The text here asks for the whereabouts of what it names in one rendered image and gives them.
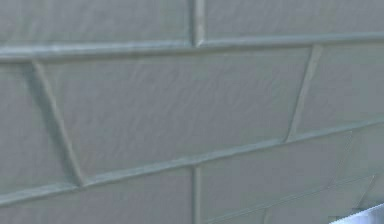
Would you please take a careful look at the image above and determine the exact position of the pale white slab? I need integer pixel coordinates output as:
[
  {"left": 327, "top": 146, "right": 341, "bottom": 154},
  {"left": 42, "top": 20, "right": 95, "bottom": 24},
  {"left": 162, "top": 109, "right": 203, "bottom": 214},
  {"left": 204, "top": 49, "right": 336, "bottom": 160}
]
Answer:
[{"left": 329, "top": 202, "right": 384, "bottom": 224}]

